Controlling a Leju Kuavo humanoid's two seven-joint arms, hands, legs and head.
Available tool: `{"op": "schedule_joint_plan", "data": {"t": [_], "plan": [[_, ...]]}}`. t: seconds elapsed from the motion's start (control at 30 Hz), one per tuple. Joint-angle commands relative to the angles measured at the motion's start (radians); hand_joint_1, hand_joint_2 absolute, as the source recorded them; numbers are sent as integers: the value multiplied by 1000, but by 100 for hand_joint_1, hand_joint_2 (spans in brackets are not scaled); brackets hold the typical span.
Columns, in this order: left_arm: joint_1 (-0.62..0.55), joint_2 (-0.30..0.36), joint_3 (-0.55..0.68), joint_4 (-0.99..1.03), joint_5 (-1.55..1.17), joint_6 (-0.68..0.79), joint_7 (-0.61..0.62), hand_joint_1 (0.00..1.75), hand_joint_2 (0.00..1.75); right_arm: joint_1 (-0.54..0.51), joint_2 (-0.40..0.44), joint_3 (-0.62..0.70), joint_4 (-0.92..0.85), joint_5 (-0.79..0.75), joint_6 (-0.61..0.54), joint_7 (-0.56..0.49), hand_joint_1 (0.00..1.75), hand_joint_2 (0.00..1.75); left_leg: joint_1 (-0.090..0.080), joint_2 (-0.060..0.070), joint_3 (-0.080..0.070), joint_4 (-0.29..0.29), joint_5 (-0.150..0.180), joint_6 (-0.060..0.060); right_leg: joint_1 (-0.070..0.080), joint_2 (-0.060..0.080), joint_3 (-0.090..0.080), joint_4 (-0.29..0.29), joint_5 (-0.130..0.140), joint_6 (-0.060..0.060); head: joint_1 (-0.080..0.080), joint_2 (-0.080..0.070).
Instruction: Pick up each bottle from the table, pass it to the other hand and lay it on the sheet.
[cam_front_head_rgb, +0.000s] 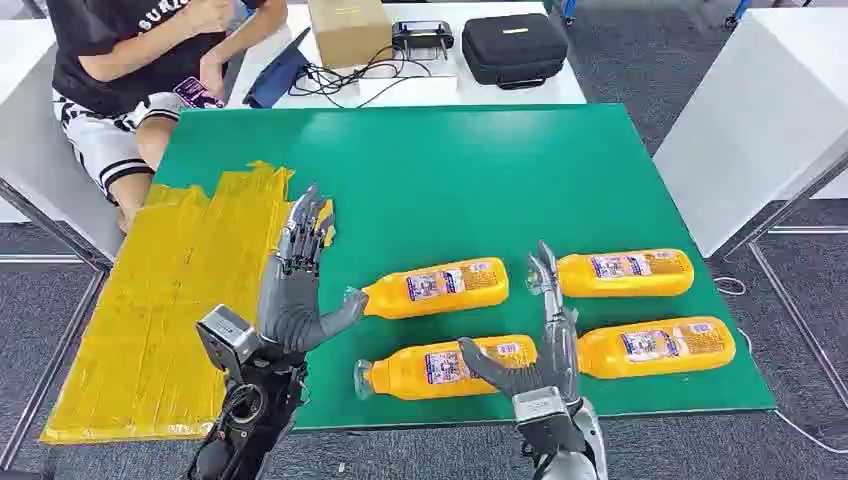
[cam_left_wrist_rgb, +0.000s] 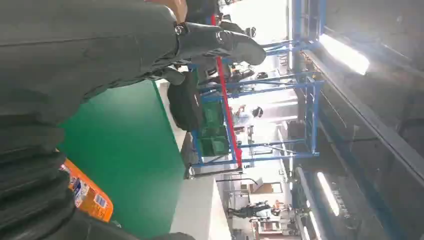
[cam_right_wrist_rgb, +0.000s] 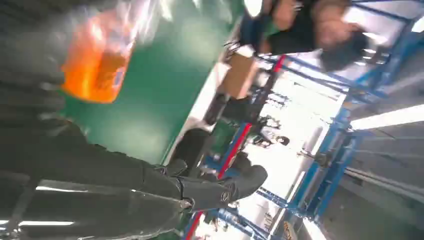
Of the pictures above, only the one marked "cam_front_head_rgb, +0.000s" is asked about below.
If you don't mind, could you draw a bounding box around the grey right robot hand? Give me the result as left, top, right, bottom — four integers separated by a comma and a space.
457, 239, 585, 403

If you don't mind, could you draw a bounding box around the person's left hand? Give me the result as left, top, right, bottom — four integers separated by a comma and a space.
197, 50, 229, 101

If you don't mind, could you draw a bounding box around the person's right hand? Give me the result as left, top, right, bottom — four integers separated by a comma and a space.
182, 0, 234, 36

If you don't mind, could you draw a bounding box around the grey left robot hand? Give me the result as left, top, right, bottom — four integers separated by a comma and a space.
256, 183, 370, 356

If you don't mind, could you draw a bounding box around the purple phone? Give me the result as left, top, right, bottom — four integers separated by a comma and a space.
172, 75, 227, 111

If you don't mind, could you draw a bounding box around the blue tablet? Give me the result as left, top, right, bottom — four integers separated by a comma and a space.
241, 27, 313, 110

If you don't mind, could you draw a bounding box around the orange drink bottle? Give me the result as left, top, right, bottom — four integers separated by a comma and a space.
362, 256, 511, 321
575, 315, 737, 381
526, 248, 696, 300
353, 333, 540, 402

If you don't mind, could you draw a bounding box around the person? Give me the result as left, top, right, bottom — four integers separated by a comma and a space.
44, 0, 290, 235

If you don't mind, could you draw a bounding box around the yellow sheet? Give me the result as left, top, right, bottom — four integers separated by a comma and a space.
38, 160, 338, 446

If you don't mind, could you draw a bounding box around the brown cardboard box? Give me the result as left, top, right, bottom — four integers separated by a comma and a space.
307, 0, 394, 70

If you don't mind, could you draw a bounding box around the white table beside person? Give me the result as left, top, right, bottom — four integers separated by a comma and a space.
0, 17, 127, 472

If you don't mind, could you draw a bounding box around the green mat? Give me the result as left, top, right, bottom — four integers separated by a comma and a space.
152, 103, 778, 433

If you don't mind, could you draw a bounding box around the black handheld controller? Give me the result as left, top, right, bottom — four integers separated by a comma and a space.
391, 19, 456, 62

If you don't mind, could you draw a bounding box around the white table with devices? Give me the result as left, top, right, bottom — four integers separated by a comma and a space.
225, 0, 588, 111

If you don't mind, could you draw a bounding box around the black zipped carry case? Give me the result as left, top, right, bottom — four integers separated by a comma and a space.
460, 12, 570, 91

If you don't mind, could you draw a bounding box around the white empty table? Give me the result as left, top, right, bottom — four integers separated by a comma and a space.
651, 5, 848, 409

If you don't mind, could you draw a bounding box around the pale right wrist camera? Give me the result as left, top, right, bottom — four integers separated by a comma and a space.
511, 386, 573, 427

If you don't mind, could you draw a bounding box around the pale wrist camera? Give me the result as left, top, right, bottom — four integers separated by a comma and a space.
511, 386, 573, 427
195, 303, 262, 386

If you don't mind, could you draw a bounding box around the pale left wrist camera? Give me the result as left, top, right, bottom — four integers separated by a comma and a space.
195, 303, 262, 386

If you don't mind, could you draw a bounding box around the black cable bundle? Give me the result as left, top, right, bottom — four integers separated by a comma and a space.
287, 44, 433, 110

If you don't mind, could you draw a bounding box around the white floor cable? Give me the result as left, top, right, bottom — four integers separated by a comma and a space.
711, 276, 848, 456

